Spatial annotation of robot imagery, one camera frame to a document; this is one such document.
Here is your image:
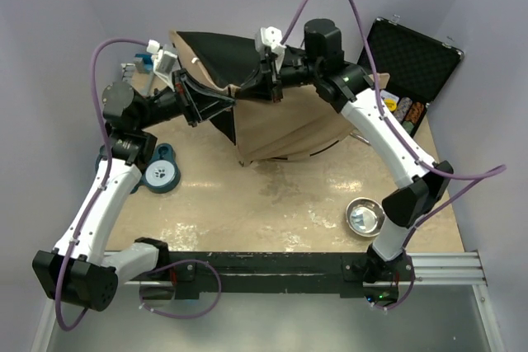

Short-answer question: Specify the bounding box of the steel pet bowl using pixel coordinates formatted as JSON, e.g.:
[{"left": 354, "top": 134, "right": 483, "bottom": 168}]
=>
[{"left": 345, "top": 197, "right": 385, "bottom": 237}]

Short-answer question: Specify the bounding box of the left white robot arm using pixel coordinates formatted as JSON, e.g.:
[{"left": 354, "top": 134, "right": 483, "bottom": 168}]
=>
[{"left": 32, "top": 70, "right": 235, "bottom": 312}]

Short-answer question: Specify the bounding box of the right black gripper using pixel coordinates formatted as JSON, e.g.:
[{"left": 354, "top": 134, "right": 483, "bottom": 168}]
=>
[{"left": 236, "top": 53, "right": 322, "bottom": 104}]

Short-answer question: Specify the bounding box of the tan black pet tent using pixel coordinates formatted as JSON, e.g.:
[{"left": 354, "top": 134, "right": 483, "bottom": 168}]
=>
[{"left": 170, "top": 30, "right": 391, "bottom": 168}]

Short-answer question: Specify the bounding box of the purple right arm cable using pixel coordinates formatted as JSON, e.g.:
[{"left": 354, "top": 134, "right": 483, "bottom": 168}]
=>
[{"left": 281, "top": 0, "right": 507, "bottom": 311}]

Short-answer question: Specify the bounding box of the black poker chip case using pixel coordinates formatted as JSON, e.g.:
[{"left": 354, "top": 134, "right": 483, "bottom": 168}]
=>
[{"left": 367, "top": 17, "right": 464, "bottom": 136}]

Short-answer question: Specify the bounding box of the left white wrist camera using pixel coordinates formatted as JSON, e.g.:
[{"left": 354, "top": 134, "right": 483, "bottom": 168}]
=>
[{"left": 152, "top": 45, "right": 179, "bottom": 91}]

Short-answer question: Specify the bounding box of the yellow dealer button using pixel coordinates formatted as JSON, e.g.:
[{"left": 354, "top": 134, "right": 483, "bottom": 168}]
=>
[{"left": 383, "top": 97, "right": 398, "bottom": 112}]

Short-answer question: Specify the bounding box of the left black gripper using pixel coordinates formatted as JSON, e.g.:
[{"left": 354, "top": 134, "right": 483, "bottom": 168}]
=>
[{"left": 138, "top": 68, "right": 236, "bottom": 130}]

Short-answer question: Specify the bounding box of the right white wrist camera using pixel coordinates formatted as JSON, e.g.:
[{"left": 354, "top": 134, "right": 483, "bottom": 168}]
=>
[{"left": 254, "top": 26, "right": 286, "bottom": 71}]

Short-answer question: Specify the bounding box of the teal pet bowl holder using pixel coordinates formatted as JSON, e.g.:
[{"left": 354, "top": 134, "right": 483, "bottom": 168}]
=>
[{"left": 87, "top": 139, "right": 181, "bottom": 203}]

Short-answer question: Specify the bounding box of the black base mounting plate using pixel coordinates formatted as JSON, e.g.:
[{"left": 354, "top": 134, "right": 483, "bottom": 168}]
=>
[{"left": 135, "top": 251, "right": 414, "bottom": 299}]

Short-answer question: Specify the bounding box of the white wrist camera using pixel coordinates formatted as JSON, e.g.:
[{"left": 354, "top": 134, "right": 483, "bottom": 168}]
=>
[
  {"left": 254, "top": 26, "right": 286, "bottom": 71},
  {"left": 152, "top": 45, "right": 179, "bottom": 91}
]

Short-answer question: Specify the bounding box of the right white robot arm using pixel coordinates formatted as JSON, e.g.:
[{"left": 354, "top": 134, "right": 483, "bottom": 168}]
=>
[{"left": 236, "top": 18, "right": 453, "bottom": 280}]

